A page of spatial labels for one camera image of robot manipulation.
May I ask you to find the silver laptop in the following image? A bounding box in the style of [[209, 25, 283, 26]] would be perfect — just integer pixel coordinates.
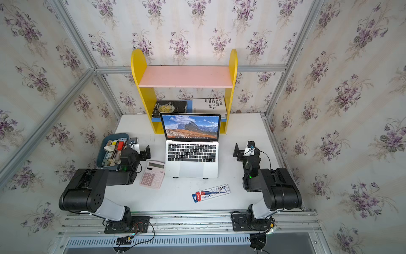
[[160, 113, 221, 179]]

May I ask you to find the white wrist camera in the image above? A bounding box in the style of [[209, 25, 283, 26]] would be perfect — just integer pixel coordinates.
[[129, 137, 141, 153], [243, 141, 256, 157]]

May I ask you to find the black book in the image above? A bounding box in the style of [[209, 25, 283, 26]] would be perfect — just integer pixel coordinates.
[[152, 100, 188, 117]]

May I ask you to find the teal tray of stationery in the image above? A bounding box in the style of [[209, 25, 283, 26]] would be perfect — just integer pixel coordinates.
[[96, 133, 130, 169]]

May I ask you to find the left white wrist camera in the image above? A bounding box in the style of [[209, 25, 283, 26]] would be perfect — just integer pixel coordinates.
[[129, 137, 141, 153]]

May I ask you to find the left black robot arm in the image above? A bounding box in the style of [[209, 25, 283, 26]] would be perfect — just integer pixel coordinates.
[[59, 146, 151, 223]]

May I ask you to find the pink calculator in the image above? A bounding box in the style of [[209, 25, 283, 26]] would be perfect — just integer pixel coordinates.
[[140, 160, 166, 189]]

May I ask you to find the aluminium front rail frame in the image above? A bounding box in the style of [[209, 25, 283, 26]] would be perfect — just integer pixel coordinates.
[[51, 210, 331, 254]]

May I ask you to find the blue red packaged tool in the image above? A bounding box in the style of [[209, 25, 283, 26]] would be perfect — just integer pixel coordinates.
[[191, 184, 230, 203]]

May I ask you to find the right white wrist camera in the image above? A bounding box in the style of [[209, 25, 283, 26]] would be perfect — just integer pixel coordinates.
[[243, 141, 256, 157]]

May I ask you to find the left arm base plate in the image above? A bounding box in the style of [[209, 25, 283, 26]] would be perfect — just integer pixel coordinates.
[[104, 216, 150, 234]]

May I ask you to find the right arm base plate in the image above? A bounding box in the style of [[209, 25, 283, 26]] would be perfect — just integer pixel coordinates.
[[230, 211, 275, 232]]

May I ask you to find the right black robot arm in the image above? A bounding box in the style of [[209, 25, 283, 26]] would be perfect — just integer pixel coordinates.
[[233, 141, 302, 223]]

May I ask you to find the yellow pink shelf unit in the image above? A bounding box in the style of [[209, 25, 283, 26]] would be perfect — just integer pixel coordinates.
[[131, 49, 239, 134]]

